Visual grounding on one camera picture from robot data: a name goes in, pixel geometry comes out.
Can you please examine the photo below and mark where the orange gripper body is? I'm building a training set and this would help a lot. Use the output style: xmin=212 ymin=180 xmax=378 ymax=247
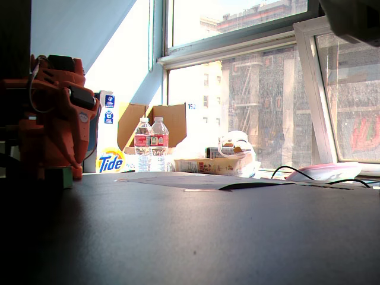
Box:
xmin=59 ymin=84 xmax=102 ymax=119

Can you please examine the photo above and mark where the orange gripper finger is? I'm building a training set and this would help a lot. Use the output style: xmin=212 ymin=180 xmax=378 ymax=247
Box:
xmin=68 ymin=110 xmax=99 ymax=178
xmin=55 ymin=118 xmax=77 ymax=167

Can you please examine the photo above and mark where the green cube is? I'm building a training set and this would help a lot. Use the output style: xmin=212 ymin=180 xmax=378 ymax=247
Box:
xmin=43 ymin=166 xmax=74 ymax=189

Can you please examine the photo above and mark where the white numbered grid paper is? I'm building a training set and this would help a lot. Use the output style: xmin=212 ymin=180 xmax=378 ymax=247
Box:
xmin=126 ymin=174 xmax=295 ymax=191

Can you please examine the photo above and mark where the dark printed carton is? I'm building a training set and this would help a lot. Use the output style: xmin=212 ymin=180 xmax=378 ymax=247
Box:
xmin=83 ymin=91 xmax=100 ymax=173

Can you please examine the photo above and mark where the Tide detergent cardboard box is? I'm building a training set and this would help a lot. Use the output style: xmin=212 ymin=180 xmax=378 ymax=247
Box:
xmin=95 ymin=90 xmax=197 ymax=174

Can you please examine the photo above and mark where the clear plastic water bottle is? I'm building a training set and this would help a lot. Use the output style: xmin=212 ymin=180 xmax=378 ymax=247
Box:
xmin=134 ymin=117 xmax=154 ymax=173
xmin=150 ymin=116 xmax=170 ymax=173

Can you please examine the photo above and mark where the clear plastic bag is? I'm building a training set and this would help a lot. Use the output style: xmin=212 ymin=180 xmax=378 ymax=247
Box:
xmin=172 ymin=129 xmax=262 ymax=179

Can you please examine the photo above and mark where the white framed window screen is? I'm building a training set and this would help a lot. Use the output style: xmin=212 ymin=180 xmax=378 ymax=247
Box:
xmin=293 ymin=16 xmax=380 ymax=173

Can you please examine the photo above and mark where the pink white device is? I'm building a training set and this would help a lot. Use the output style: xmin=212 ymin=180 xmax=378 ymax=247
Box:
xmin=284 ymin=161 xmax=363 ymax=182

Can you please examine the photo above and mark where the blurry dark overhanging object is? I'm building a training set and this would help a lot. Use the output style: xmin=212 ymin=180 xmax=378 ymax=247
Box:
xmin=318 ymin=0 xmax=380 ymax=48

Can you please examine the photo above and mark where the window frame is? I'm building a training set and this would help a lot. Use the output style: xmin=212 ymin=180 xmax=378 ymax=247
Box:
xmin=147 ymin=0 xmax=380 ymax=179

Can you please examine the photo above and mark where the black looped adapter cable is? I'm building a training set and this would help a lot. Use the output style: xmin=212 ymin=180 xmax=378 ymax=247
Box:
xmin=271 ymin=165 xmax=372 ymax=189

